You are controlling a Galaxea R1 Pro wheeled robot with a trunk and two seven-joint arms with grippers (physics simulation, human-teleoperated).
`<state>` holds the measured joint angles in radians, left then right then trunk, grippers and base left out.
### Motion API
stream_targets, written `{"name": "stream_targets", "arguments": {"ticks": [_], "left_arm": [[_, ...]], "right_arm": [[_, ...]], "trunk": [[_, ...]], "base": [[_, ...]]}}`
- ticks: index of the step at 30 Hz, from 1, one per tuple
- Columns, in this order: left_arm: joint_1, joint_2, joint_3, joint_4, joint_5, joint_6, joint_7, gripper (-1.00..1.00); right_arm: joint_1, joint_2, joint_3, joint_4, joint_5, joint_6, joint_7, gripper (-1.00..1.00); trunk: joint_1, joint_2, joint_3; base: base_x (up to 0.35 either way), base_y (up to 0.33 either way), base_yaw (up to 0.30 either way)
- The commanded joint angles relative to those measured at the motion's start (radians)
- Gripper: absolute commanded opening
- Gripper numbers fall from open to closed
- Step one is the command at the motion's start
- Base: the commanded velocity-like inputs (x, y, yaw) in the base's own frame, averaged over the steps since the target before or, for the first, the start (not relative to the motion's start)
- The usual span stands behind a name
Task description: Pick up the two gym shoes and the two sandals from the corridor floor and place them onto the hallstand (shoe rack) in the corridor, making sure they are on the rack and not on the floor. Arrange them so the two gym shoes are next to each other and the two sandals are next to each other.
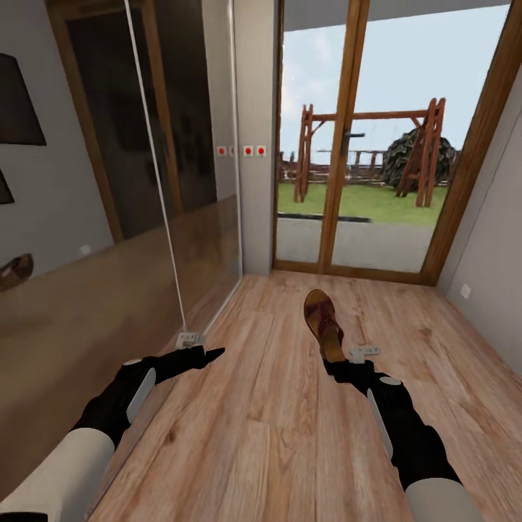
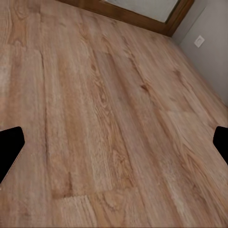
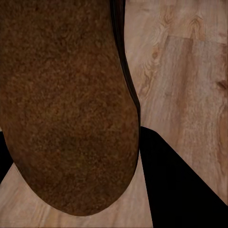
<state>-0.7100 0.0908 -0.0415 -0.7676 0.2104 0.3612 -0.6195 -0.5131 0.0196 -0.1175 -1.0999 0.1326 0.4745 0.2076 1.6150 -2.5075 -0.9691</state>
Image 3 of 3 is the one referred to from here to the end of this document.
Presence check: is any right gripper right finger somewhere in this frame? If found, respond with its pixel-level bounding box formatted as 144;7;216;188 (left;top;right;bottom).
140;126;228;228

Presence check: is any sandal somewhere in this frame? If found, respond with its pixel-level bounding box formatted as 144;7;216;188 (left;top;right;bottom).
0;0;141;216

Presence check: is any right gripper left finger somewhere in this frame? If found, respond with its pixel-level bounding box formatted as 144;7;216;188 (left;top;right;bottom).
0;132;13;183

